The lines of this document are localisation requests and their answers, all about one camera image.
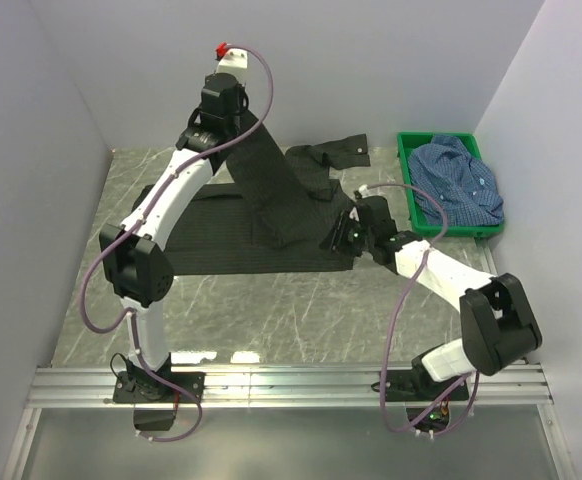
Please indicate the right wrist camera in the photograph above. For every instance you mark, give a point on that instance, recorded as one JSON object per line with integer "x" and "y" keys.
{"x": 362, "y": 192}

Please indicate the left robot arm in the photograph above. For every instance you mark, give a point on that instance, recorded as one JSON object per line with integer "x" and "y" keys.
{"x": 137, "y": 267}

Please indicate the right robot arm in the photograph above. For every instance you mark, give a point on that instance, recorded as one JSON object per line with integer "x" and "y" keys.
{"x": 498, "y": 326}

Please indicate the black pinstripe long sleeve shirt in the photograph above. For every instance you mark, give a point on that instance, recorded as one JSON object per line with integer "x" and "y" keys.
{"x": 273, "y": 215}

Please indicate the aluminium mounting rail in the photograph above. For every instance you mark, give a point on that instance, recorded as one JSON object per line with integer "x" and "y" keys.
{"x": 290, "y": 340}

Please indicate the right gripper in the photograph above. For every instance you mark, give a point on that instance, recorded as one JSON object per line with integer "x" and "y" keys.
{"x": 335, "y": 241}

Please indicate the blue checked long sleeve shirt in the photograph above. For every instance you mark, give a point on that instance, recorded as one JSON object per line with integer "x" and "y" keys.
{"x": 452, "y": 182}

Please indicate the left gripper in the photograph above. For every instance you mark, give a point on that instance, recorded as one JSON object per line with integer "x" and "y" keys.
{"x": 242, "y": 93}

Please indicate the green plastic bin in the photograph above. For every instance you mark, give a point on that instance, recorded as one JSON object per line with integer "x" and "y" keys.
{"x": 407, "y": 141}

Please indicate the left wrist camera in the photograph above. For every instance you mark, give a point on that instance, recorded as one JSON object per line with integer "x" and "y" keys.
{"x": 233, "y": 61}

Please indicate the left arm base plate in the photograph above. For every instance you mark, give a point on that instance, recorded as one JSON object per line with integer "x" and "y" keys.
{"x": 155, "y": 405}

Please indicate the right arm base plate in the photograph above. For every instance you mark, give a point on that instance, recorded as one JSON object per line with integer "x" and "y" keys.
{"x": 402, "y": 386}

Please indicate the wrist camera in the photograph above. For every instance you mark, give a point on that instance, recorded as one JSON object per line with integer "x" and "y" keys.
{"x": 233, "y": 61}
{"x": 362, "y": 192}

